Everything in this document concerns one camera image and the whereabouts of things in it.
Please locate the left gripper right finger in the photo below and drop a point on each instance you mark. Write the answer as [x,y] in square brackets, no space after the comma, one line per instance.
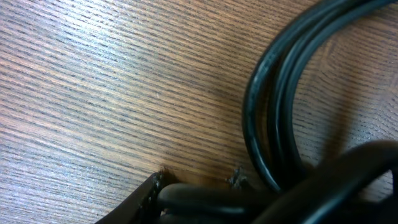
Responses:
[239,180]

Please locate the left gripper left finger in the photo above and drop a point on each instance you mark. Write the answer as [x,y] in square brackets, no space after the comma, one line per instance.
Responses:
[140,206]

